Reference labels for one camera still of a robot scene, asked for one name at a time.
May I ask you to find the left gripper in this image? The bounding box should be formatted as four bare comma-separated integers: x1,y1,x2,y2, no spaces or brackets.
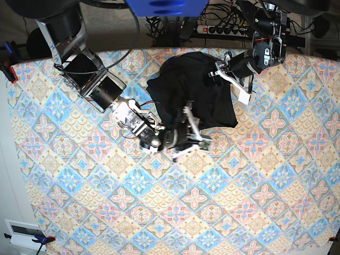
208,52,262,105

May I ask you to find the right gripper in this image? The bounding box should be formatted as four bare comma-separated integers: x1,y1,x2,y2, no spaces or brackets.
158,100,213,162

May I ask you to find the black t-shirt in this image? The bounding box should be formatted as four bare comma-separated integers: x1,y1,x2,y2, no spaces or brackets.
147,52,238,130

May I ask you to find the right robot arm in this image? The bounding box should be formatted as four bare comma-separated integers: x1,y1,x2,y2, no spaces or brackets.
8,1,211,158

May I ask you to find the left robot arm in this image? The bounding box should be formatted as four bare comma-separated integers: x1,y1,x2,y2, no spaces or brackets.
209,1,287,105

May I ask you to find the patterned tablecloth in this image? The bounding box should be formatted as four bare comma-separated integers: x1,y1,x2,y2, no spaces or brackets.
6,55,339,254

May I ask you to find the black round stool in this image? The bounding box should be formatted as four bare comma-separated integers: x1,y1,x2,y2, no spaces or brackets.
26,28,52,60

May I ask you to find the blue clamp lower left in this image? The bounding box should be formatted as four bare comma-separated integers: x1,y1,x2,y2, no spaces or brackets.
4,233,56,254

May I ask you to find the red black clamp upper left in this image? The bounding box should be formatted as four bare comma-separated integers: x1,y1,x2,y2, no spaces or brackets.
1,41,20,84

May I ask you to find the white floor vent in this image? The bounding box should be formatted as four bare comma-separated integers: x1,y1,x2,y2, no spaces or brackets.
5,219,43,251

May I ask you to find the white power strip red switch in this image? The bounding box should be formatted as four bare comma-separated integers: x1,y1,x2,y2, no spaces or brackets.
196,25,248,36

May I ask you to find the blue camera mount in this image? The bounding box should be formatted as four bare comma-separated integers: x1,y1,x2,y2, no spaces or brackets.
125,0,209,17

